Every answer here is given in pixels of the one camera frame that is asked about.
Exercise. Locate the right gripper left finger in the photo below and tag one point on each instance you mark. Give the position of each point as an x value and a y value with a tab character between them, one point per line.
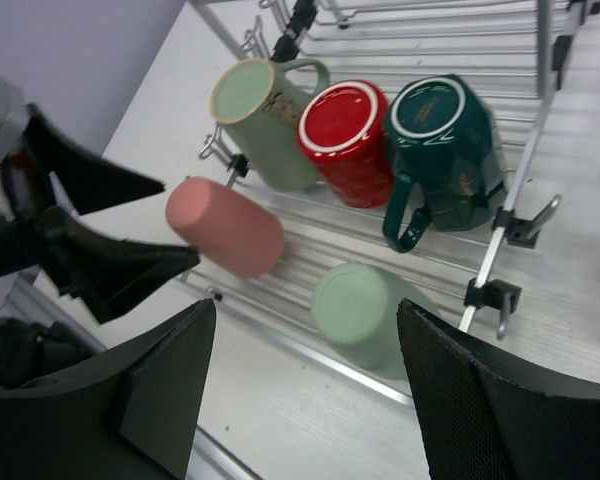
86	421

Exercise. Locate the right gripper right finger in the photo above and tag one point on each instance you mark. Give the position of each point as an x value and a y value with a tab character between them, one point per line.
485	413

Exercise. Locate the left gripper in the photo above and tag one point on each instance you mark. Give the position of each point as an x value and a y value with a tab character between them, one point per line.
110	276

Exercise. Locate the pink tumbler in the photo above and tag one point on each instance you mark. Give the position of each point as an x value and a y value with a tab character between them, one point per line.
228	228

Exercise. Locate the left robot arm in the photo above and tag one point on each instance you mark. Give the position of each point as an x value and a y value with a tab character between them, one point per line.
30	352

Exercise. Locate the light green tumbler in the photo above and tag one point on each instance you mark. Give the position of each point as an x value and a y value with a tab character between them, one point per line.
354	307

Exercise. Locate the sage green mug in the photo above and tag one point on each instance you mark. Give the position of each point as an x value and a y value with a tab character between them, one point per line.
260	109

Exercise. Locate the dark green mug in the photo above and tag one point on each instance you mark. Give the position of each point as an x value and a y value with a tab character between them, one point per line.
448	161

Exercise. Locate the red mug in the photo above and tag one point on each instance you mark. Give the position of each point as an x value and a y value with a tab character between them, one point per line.
341	134

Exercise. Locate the silver wire dish rack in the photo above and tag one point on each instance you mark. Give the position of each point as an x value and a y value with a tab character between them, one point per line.
513	54

